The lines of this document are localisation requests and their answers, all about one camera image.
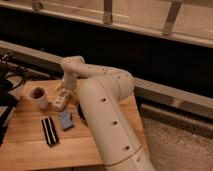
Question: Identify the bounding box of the blue sponge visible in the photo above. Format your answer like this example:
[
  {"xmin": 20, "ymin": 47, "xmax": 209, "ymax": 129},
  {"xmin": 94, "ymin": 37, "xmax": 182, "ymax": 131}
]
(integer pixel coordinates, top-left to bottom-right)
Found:
[{"xmin": 60, "ymin": 111, "xmax": 74, "ymax": 131}]

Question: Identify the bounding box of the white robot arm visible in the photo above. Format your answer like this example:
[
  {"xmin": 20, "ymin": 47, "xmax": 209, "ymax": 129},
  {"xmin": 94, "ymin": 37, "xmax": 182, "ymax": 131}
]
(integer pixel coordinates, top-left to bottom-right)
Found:
[{"xmin": 60, "ymin": 56, "xmax": 156, "ymax": 171}]

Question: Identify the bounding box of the white plastic bottle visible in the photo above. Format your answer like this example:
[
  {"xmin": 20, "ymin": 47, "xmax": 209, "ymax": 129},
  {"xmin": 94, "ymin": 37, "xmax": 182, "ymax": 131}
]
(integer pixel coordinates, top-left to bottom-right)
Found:
[{"xmin": 52, "ymin": 89, "xmax": 71, "ymax": 111}]

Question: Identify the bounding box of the black equipment with cables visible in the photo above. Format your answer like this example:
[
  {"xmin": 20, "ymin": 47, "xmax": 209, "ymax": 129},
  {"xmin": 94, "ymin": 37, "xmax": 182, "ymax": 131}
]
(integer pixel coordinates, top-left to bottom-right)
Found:
[{"xmin": 0, "ymin": 53, "xmax": 26, "ymax": 145}]

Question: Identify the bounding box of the wooden board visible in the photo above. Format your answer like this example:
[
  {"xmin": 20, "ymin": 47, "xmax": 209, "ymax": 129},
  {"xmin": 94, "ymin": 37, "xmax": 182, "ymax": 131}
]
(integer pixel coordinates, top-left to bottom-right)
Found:
[{"xmin": 0, "ymin": 81, "xmax": 149, "ymax": 171}]

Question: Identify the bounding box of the black striped rectangular block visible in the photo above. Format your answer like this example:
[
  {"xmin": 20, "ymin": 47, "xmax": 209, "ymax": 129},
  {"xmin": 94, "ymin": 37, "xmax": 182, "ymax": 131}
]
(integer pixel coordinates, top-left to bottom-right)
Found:
[{"xmin": 41, "ymin": 117, "xmax": 59, "ymax": 147}]

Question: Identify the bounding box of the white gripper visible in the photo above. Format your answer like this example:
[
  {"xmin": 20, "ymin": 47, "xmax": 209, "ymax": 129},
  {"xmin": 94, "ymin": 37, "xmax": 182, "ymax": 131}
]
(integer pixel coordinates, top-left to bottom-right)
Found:
[{"xmin": 54, "ymin": 73, "xmax": 78, "ymax": 99}]

